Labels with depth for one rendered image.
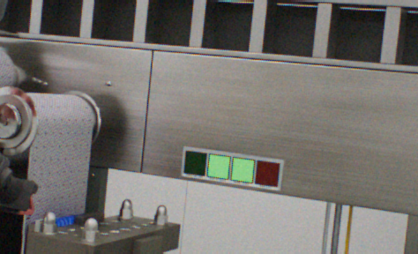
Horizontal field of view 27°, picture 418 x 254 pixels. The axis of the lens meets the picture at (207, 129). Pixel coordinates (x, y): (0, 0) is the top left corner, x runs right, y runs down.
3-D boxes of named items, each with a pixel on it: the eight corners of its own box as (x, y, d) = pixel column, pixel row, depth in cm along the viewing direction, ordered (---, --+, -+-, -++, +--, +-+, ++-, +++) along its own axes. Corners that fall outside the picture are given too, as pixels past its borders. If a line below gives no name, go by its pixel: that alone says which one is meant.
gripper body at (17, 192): (27, 213, 176) (10, 197, 170) (-13, 205, 180) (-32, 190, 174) (40, 184, 178) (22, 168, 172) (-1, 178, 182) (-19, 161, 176)
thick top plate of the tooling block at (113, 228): (25, 261, 179) (27, 232, 178) (121, 237, 215) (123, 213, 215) (91, 275, 172) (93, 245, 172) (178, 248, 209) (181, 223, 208)
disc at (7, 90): (-25, 147, 188) (-14, 80, 187) (-24, 147, 188) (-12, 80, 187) (31, 162, 182) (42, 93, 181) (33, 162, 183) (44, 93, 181)
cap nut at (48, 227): (35, 233, 179) (37, 211, 179) (45, 230, 182) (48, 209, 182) (50, 235, 177) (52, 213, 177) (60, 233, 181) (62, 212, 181)
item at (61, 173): (22, 234, 184) (30, 147, 183) (81, 222, 205) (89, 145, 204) (24, 234, 184) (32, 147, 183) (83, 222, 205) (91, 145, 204)
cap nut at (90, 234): (77, 240, 176) (79, 218, 176) (86, 237, 179) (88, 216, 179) (93, 242, 175) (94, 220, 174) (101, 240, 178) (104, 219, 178)
